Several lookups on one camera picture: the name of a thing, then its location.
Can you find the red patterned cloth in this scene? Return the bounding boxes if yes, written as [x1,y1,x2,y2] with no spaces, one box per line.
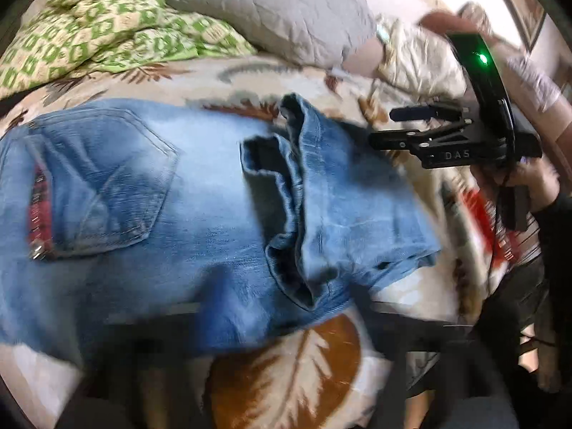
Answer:
[460,188,519,273]

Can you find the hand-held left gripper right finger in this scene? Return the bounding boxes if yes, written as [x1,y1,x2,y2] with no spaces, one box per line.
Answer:
[353,290,519,429]

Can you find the white cloth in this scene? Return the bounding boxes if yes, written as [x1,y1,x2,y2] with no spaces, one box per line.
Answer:
[509,52,564,114]

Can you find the person's right hand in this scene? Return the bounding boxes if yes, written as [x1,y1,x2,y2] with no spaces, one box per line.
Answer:
[472,159,562,210]

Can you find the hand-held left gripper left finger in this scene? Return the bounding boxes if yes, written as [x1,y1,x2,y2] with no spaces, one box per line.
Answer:
[58,310,211,429]

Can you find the wall picture frame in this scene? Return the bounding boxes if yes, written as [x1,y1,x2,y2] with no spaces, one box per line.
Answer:
[485,0,548,53]

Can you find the grey quilted pillow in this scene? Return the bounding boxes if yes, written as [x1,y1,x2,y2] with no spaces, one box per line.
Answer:
[163,0,379,70]

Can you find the cream shiny cloth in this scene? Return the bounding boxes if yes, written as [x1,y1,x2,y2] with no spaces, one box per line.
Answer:
[374,13,468,97]

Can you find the green and cream patterned quilt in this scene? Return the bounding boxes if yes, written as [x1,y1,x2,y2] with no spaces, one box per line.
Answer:
[0,0,258,102]

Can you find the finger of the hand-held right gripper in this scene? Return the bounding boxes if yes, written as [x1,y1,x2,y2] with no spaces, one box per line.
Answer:
[368,126,474,153]
[390,104,471,123]

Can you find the person's right forearm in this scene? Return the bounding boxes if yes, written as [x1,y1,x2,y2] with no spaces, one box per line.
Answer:
[530,188,572,287]

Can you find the blue denim pants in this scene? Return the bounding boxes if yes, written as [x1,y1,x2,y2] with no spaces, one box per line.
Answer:
[0,93,443,364]

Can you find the beige leaf-print blanket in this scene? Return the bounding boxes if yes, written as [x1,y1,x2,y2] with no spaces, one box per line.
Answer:
[0,51,514,429]

